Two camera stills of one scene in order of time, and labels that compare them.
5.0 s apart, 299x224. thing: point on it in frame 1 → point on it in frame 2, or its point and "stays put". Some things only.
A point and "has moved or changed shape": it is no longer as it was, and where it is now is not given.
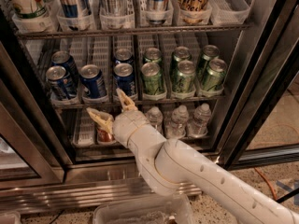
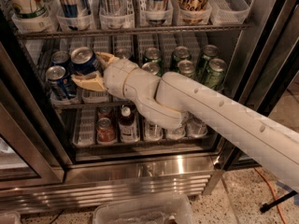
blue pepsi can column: x=92 y=79 has moved or changed shape
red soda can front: x=104 y=136 stays put
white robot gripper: x=128 y=124 → x=114 y=76
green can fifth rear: x=180 y=53 stays put
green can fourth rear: x=152 y=54 stays put
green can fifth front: x=185 y=80 stays put
